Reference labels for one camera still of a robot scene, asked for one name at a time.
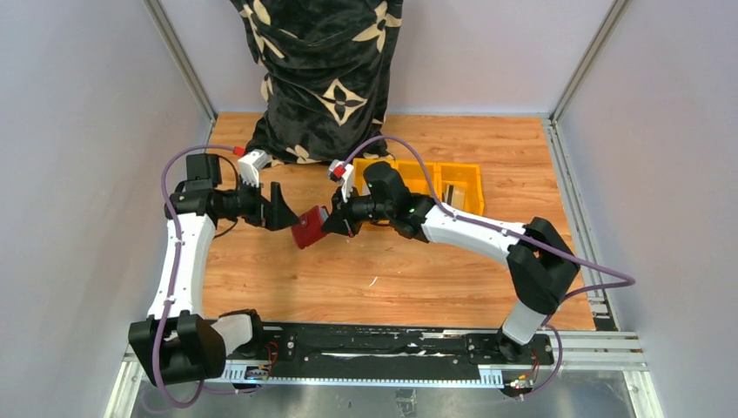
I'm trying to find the yellow three-compartment bin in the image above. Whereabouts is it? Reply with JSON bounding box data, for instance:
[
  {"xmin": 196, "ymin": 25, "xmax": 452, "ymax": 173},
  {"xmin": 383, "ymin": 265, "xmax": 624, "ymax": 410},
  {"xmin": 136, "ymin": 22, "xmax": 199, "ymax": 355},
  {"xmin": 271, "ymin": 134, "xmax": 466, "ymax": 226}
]
[{"xmin": 387, "ymin": 160, "xmax": 485, "ymax": 215}]

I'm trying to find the red leather card holder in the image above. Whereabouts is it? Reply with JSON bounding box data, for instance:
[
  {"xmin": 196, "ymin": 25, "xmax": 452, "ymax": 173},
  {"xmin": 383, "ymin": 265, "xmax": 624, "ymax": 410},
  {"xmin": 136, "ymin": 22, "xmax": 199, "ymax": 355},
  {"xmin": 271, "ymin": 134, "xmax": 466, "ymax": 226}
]
[{"xmin": 291, "ymin": 206, "xmax": 328, "ymax": 249}]

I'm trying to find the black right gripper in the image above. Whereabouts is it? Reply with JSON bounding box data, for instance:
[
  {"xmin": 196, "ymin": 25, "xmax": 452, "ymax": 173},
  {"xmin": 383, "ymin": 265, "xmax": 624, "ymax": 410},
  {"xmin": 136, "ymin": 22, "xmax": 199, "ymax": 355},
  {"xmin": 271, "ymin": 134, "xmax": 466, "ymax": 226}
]
[{"xmin": 322, "ymin": 183, "xmax": 394, "ymax": 239}]

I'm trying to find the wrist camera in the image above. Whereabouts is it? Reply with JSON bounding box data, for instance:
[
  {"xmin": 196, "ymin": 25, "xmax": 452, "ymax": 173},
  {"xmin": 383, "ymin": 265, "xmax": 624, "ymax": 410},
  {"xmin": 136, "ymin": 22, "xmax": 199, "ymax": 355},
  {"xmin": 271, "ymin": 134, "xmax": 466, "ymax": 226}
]
[
  {"xmin": 237, "ymin": 150, "xmax": 272, "ymax": 187},
  {"xmin": 328, "ymin": 159, "xmax": 354, "ymax": 203}
]

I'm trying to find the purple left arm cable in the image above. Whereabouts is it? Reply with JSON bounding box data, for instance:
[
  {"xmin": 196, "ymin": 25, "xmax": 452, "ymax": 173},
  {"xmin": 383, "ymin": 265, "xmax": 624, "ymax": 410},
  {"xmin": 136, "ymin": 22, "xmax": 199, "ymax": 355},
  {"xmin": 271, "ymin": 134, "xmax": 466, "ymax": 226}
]
[{"xmin": 141, "ymin": 145, "xmax": 246, "ymax": 415}]

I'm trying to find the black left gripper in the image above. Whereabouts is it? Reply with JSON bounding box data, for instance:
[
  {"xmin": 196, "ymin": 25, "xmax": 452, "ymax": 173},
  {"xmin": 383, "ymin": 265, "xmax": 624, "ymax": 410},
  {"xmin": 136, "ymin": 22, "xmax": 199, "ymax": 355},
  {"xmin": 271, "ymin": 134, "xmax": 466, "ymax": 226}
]
[{"xmin": 219, "ymin": 175, "xmax": 299, "ymax": 231}]

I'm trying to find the black floral blanket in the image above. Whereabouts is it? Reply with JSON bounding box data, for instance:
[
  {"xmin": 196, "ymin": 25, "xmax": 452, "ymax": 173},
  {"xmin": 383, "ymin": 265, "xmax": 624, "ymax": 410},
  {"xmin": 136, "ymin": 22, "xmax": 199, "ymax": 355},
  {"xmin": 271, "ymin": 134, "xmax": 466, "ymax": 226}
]
[{"xmin": 233, "ymin": 0, "xmax": 404, "ymax": 165}]

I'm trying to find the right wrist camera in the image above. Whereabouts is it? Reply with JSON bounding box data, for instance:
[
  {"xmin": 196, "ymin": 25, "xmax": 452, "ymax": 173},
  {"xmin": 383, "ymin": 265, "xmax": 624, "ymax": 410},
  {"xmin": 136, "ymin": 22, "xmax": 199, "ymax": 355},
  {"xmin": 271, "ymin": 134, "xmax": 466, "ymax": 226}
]
[{"xmin": 328, "ymin": 159, "xmax": 354, "ymax": 203}]

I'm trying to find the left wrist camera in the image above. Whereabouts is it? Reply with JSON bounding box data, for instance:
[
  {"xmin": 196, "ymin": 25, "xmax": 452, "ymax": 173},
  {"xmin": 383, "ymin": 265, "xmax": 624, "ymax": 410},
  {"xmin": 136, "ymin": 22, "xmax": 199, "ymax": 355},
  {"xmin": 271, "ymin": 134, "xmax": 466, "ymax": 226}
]
[{"xmin": 237, "ymin": 150, "xmax": 272, "ymax": 187}]

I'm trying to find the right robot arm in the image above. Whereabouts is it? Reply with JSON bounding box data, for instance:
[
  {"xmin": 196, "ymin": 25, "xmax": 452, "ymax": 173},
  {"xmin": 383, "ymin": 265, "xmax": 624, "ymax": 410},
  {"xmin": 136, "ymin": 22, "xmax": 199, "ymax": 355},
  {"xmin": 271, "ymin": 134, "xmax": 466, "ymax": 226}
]
[{"xmin": 321, "ymin": 160, "xmax": 580, "ymax": 364}]

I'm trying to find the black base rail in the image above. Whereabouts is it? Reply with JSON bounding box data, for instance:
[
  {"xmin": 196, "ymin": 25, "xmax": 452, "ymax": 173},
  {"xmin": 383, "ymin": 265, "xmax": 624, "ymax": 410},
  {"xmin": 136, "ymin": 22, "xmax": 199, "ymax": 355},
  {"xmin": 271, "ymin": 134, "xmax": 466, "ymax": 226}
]
[{"xmin": 221, "ymin": 321, "xmax": 556, "ymax": 388}]

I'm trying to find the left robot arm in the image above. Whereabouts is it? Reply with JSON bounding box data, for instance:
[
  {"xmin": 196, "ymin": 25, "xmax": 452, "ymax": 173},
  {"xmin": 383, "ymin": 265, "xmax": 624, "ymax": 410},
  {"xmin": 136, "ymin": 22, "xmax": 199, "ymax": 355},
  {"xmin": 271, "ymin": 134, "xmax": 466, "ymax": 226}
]
[{"xmin": 128, "ymin": 150, "xmax": 299, "ymax": 386}]

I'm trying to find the beige credit card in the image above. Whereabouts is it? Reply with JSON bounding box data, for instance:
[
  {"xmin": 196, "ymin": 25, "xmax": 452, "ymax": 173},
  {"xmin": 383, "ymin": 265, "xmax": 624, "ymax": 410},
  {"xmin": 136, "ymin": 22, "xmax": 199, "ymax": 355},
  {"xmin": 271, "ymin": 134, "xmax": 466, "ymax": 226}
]
[{"xmin": 443, "ymin": 183, "xmax": 466, "ymax": 210}]

